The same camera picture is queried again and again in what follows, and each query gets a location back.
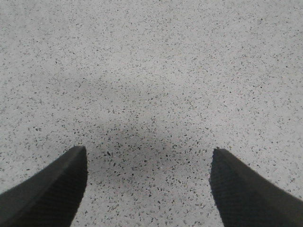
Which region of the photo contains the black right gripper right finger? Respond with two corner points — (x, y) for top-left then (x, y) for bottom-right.
(209, 148), (303, 227)

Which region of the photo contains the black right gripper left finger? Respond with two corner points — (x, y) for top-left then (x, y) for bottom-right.
(0, 146), (88, 227)

